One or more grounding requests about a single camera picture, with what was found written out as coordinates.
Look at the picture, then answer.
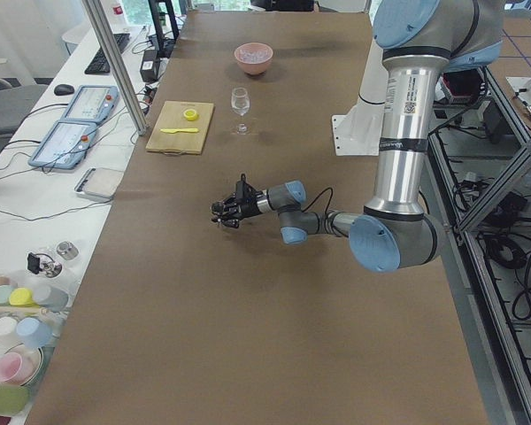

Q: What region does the light blue cup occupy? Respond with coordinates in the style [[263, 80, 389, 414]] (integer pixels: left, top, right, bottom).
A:
[[16, 317, 53, 349]]

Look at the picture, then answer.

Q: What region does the black keyboard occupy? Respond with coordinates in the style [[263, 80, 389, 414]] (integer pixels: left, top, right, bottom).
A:
[[83, 33, 132, 75]]

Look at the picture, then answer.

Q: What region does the yellow lemon slice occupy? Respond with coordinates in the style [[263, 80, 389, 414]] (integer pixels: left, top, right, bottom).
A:
[[183, 108, 199, 121]]

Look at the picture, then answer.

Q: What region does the blue teach pendant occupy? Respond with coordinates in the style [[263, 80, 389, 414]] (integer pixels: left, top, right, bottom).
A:
[[61, 85, 119, 125], [27, 120, 97, 171]]

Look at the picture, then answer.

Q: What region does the pink bowl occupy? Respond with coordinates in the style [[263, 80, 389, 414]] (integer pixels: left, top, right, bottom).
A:
[[234, 42, 273, 75]]

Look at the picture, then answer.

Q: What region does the glass oil dispenser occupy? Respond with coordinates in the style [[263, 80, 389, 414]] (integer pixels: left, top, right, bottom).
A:
[[27, 252, 63, 278]]

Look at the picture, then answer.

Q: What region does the blue teach pendant far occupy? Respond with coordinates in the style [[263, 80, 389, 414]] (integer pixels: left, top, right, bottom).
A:
[[61, 85, 119, 125]]

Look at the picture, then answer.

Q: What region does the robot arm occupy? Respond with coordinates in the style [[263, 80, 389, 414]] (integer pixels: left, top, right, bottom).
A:
[[212, 1, 504, 273]]

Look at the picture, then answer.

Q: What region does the pink cup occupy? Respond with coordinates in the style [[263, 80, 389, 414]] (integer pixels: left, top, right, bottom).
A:
[[0, 352, 35, 384]]

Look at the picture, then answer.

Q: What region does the yellow cup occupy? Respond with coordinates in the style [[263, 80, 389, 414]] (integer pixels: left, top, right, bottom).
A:
[[8, 287, 36, 307]]

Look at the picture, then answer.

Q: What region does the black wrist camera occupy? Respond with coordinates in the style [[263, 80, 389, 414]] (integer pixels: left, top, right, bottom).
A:
[[235, 173, 258, 203]]

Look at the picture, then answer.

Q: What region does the grey chair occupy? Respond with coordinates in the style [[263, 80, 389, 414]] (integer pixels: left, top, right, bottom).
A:
[[0, 78, 48, 138]]

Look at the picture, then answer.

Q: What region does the black computer mouse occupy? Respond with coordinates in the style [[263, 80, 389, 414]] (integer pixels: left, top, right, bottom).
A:
[[53, 84, 75, 97]]

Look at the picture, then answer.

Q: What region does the grey cup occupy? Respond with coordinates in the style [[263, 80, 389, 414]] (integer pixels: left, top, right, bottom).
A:
[[33, 284, 69, 313]]

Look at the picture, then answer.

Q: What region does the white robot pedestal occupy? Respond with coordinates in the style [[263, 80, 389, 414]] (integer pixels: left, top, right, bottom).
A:
[[332, 39, 389, 156]]

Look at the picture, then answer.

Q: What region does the wooden cutting board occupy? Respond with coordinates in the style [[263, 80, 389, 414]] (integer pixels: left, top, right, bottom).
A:
[[146, 101, 214, 155]]

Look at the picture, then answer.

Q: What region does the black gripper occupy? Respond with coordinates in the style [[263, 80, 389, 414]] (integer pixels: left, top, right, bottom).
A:
[[211, 194, 270, 228]]

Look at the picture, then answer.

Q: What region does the blue teach pendant near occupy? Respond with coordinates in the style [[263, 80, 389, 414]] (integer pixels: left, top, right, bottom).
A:
[[27, 120, 97, 171]]

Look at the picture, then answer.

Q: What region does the yellow plastic knife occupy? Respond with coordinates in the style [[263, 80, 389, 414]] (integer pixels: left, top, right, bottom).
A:
[[160, 127, 200, 134]]

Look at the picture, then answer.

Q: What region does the clear wine glass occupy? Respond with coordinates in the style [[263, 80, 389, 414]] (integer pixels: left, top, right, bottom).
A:
[[231, 87, 250, 135]]

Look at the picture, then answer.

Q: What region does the silver metal tray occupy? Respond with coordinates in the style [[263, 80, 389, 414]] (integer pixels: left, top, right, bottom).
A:
[[74, 167, 124, 202]]

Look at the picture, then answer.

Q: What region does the aluminium frame post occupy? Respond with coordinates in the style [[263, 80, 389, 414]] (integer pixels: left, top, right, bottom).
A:
[[81, 0, 148, 135]]

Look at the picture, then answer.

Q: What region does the pile of ice cubes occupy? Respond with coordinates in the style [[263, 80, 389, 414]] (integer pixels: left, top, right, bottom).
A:
[[239, 49, 269, 64]]

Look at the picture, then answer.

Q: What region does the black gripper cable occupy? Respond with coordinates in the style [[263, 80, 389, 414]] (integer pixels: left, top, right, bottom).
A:
[[300, 187, 335, 216]]

